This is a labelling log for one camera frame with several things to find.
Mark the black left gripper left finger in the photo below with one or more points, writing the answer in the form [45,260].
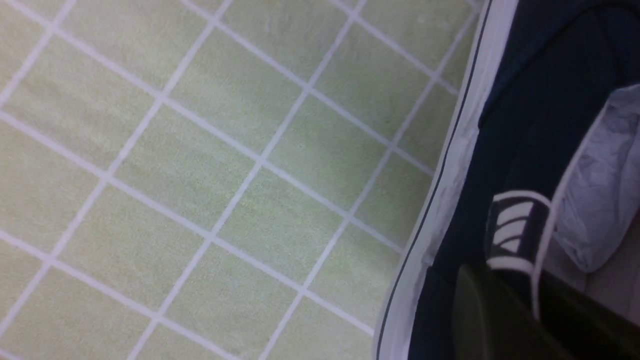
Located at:
[490,323]

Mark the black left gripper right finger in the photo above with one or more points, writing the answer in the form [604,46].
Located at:
[584,327]

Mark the navy canvas slip-on shoe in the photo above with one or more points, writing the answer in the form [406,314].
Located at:
[539,171]

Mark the green checkered table mat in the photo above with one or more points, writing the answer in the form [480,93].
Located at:
[216,179]

